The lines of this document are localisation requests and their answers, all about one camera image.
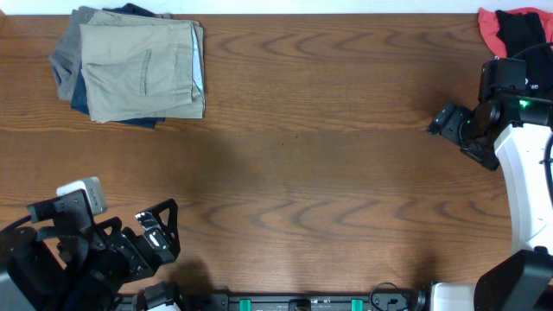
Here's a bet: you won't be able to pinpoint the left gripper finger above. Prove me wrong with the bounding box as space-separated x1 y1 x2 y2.
97 217 122 242
135 199 181 262

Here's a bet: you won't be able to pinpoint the khaki green shorts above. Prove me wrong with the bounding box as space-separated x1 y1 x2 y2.
79 10 206 123

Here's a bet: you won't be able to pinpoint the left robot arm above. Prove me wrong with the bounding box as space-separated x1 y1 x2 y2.
1 190 183 310

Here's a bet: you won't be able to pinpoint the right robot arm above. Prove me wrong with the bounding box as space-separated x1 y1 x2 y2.
425 58 552 311

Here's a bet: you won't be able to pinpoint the black garment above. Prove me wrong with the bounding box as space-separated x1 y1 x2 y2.
494 10 553 87

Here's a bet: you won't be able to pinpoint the red garment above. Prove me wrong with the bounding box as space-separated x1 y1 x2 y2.
478 7 552 58

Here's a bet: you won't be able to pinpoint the folded grey shorts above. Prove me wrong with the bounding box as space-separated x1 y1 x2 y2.
48 6 97 101

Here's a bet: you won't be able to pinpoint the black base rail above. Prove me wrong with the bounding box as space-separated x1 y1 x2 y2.
155 289 429 311

